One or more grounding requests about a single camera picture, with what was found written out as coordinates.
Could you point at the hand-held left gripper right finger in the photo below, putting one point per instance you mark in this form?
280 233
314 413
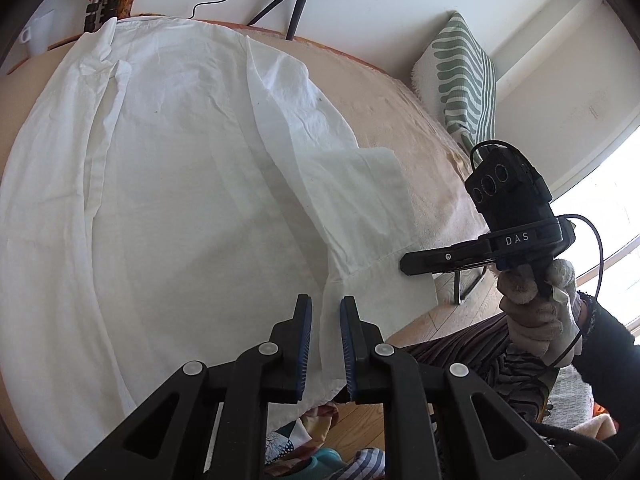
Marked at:
346 350

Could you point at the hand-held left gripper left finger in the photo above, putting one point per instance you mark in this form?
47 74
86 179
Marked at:
306 355

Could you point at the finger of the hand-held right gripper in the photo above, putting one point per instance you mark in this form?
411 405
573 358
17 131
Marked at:
430 259

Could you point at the white shirt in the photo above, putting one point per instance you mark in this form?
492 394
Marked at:
175 185

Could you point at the person's right forearm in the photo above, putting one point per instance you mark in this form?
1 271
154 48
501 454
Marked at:
610 360

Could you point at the person's right hand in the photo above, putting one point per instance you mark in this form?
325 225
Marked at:
530 320

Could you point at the colourful patterned cloth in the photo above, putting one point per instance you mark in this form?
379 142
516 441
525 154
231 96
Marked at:
325 410

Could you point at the bright window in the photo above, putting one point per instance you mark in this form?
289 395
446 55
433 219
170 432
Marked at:
615 200

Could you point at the green patterned pillow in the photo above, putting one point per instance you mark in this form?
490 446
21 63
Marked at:
465 75

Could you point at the black mini tripod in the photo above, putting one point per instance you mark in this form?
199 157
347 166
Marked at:
298 12

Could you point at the white mug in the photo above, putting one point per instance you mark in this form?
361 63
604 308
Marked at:
42 35

